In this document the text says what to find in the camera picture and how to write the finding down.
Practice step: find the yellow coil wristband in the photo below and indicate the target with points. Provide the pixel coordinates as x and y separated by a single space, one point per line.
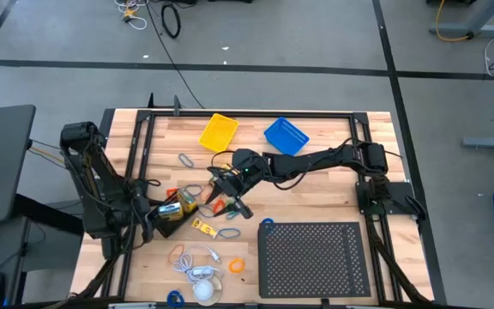
237 259

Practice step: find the black perforated metal riser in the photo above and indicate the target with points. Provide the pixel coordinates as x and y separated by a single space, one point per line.
315 262

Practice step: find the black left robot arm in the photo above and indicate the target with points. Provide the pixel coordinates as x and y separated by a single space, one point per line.
94 189

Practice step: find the thin orange rubber band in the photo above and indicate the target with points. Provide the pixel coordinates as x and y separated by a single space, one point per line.
170 253

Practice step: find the black mesh bin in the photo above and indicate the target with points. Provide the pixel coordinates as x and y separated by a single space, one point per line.
170 227

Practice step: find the blue plastic basket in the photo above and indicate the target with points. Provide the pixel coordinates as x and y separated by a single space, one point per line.
285 136

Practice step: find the silver metal bar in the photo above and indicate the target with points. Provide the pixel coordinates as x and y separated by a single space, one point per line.
131 305

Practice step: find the black table clamp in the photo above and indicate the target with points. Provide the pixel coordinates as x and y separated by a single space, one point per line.
416 208

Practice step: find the green coil wristband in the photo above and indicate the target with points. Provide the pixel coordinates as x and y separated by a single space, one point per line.
229 202

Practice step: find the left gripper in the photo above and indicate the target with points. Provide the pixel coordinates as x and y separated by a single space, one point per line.
142 214

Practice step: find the small yellow crayon pack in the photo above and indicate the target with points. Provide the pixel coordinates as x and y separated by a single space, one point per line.
204 227

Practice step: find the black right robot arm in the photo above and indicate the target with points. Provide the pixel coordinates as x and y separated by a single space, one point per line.
315 163

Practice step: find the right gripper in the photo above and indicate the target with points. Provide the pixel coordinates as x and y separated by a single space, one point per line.
242 165

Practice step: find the blue coil wristband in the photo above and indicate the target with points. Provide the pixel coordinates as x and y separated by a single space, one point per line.
169 299
267 219

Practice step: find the black table frame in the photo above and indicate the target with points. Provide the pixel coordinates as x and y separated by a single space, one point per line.
251 114

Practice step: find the black frame bracket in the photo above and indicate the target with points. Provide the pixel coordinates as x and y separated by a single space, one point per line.
151 102
177 106

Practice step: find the grey desk leg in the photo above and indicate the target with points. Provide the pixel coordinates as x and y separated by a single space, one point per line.
483 15

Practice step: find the yellow plastic basket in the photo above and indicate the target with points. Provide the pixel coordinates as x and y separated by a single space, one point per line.
219 133

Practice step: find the grey desk foot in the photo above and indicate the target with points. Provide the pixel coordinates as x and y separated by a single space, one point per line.
491 142

